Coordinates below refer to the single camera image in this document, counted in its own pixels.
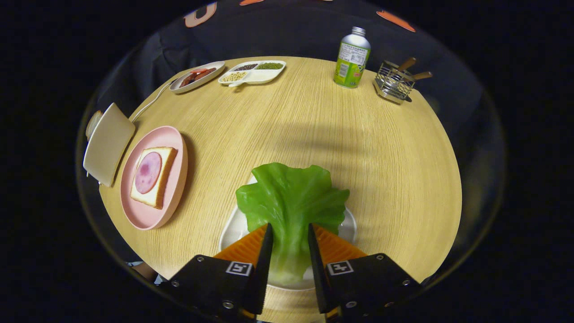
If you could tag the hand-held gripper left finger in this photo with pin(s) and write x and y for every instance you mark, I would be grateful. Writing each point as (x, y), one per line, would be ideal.
(260, 269)

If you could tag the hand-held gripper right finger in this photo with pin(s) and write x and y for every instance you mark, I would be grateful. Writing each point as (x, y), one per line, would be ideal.
(319, 278)

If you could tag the green lettuce leaf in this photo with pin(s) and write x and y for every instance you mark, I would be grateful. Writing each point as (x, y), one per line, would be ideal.
(291, 202)

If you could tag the white bread slice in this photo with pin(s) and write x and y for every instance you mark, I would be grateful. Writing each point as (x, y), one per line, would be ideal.
(93, 123)

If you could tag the white square plate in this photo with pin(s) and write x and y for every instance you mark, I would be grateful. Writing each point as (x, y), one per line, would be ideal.
(231, 235)

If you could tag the pink round plate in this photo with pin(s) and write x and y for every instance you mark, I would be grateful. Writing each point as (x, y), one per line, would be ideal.
(148, 217)

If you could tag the bread slice under ham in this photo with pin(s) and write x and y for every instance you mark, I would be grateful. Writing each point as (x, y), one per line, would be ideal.
(154, 198)

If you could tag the pink ham slice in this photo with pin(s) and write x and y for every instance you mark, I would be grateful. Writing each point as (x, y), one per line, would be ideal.
(148, 172)

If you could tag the white divided dish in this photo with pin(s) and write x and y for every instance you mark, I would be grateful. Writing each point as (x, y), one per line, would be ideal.
(260, 77)

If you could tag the pile of pale soybeans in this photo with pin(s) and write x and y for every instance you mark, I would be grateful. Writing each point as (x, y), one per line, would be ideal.
(234, 76)

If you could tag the white toaster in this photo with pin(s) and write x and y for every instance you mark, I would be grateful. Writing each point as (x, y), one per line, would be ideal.
(107, 143)

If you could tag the brown meat piece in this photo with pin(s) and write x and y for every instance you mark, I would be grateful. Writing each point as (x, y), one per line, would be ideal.
(205, 74)
(188, 79)

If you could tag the pile of dark beans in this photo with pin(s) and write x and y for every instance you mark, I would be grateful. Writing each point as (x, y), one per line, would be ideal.
(245, 67)

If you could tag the pile of green beans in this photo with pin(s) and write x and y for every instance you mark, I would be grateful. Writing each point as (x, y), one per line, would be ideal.
(269, 66)

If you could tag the white round plate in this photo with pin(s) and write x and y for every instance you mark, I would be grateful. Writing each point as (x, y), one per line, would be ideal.
(218, 67)

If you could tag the red sausage slice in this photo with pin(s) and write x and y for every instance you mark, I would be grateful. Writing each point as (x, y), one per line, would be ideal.
(198, 71)

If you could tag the green metal bottle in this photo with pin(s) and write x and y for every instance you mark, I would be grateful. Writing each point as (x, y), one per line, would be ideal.
(352, 58)

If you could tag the black backdrop cloth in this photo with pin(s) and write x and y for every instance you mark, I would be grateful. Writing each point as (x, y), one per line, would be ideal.
(287, 36)

